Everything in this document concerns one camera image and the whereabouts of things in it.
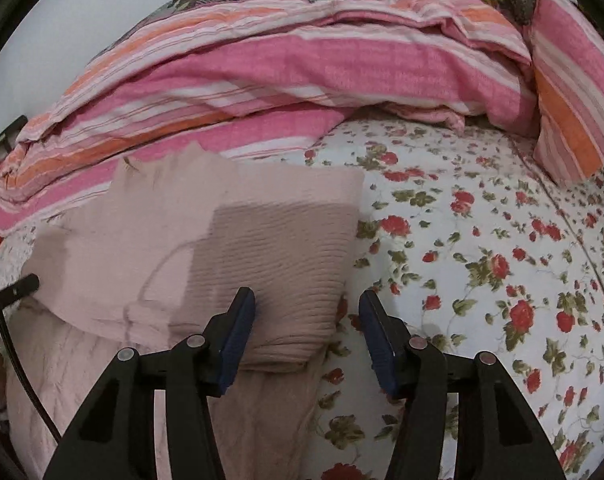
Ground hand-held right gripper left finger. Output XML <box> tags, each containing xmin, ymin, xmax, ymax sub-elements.
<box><xmin>42</xmin><ymin>287</ymin><xmax>257</xmax><ymax>480</ymax></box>

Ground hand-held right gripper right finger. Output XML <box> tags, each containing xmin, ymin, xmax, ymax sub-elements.
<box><xmin>358</xmin><ymin>290</ymin><xmax>568</xmax><ymax>480</ymax></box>

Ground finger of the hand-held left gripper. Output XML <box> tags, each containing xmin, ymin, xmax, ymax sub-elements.
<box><xmin>0</xmin><ymin>273</ymin><xmax>41</xmax><ymax>318</ymax></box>

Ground pink knit sweater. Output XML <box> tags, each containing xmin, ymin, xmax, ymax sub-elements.
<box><xmin>4</xmin><ymin>142</ymin><xmax>365</xmax><ymax>480</ymax></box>

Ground floral bed sheet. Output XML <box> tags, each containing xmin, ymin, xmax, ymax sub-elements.
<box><xmin>0</xmin><ymin>115</ymin><xmax>604</xmax><ymax>480</ymax></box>

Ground dark wooden chair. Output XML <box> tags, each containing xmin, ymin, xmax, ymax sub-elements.
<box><xmin>0</xmin><ymin>115</ymin><xmax>29</xmax><ymax>171</ymax></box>

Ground pink striped quilt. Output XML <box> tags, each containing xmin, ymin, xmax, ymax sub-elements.
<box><xmin>0</xmin><ymin>0</ymin><xmax>538</xmax><ymax>237</ymax></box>

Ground pink striped pillow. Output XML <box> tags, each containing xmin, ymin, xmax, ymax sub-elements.
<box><xmin>528</xmin><ymin>0</ymin><xmax>604</xmax><ymax>187</ymax></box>

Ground black cable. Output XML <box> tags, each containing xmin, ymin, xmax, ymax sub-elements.
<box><xmin>0</xmin><ymin>252</ymin><xmax>63</xmax><ymax>443</ymax></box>

